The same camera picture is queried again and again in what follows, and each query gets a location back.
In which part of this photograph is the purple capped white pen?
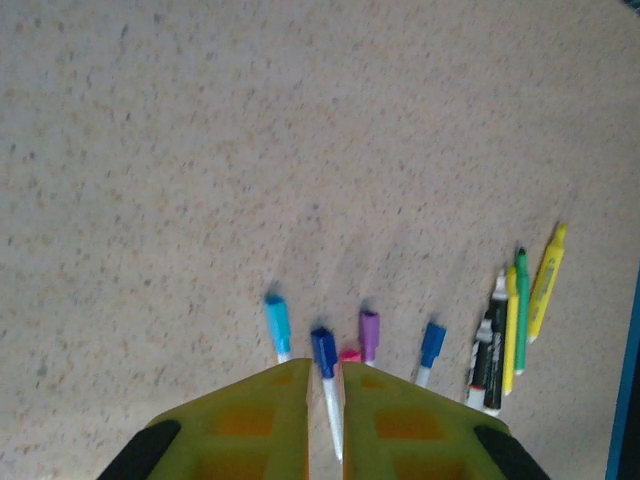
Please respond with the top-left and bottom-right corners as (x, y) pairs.
(357, 308), (381, 369)

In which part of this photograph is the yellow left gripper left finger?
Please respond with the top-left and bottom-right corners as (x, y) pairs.
(97, 357), (314, 480)

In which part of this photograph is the slim yellow pen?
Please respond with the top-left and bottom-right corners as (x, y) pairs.
(502, 265), (520, 397)

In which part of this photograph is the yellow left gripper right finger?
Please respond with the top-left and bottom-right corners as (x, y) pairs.
(341, 361), (552, 480)

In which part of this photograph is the cyan capped white pen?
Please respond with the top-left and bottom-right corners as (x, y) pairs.
(263, 293), (294, 365)

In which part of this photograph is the blue table edge trim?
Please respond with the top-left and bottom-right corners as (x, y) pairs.
(604, 264), (640, 480)

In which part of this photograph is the dark blue capped white pen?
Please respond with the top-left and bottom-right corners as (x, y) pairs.
(309, 326), (346, 464)

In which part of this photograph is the yellow highlighter pen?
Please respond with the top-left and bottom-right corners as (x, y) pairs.
(526, 222), (569, 345)

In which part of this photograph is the green highlighter pen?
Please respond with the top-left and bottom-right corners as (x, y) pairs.
(513, 246), (531, 377)

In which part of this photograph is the black whiteboard marker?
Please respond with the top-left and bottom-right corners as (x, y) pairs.
(482, 269), (510, 418)
(463, 319), (494, 406)

